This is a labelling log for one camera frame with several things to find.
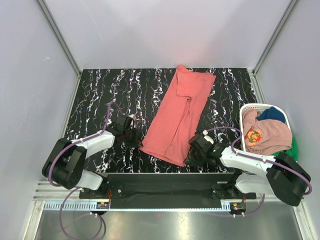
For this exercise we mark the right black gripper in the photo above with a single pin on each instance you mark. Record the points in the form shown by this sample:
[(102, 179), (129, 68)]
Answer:
[(192, 162)]

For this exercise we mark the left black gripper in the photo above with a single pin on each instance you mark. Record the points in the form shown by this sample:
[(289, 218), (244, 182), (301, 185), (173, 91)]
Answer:
[(135, 143)]

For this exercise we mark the red t-shirt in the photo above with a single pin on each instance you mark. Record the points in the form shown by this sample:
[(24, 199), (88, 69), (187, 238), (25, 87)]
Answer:
[(178, 116)]

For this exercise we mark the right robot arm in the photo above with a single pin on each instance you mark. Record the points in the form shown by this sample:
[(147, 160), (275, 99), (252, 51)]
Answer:
[(280, 176)]

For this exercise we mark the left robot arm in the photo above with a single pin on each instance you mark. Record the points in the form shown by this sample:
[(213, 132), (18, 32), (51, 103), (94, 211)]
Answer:
[(65, 164)]

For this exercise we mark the pink printed t-shirt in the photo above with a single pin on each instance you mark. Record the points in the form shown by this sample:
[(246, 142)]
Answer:
[(267, 132)]

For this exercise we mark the white laundry basket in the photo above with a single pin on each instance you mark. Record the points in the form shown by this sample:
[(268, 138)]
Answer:
[(265, 130)]

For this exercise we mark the blue t-shirt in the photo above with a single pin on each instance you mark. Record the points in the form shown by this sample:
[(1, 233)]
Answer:
[(272, 114)]

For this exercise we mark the green t-shirt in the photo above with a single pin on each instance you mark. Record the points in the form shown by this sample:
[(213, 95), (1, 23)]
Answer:
[(294, 150)]

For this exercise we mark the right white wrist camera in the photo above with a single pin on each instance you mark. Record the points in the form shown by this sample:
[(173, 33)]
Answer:
[(206, 136)]

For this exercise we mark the aluminium frame rail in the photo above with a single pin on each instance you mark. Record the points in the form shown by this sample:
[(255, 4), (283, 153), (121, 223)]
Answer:
[(121, 198)]

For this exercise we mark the left aluminium corner post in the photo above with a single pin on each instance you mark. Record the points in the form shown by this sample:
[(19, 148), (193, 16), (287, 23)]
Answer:
[(58, 35)]

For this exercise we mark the aluminium corner post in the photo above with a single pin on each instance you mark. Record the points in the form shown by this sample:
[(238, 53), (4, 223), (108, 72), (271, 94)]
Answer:
[(58, 35), (275, 35)]

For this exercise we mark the right aluminium corner post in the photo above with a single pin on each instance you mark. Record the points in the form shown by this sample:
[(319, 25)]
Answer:
[(275, 35)]

